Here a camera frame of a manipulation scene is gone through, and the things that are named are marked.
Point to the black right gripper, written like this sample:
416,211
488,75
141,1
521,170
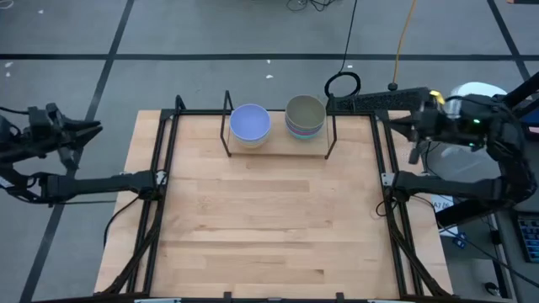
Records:
438,124

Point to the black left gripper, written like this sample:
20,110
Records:
46,130

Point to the magenta bowl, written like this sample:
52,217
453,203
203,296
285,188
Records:
306,134

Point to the olive grey bowl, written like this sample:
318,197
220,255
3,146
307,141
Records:
305,111

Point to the cream yellow bowl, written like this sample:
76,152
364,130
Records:
252,143

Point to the lavender bowl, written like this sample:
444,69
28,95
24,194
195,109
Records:
249,122

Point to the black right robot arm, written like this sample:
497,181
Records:
446,187

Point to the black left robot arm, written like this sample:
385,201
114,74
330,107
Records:
97,185

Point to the white paper label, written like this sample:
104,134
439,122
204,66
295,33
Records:
442,204

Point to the black support beam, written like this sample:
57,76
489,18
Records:
463,216

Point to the black pole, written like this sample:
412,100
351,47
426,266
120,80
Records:
522,90

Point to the black device with blue screen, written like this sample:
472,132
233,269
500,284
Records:
531,122

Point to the blue tag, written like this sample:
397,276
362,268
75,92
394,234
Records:
460,240

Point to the grey side table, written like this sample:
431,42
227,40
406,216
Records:
535,151

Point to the black keyboard with blue keys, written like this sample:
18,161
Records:
530,237

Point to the dark grey desk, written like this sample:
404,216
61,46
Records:
520,286

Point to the black metal table frame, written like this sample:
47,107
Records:
193,112

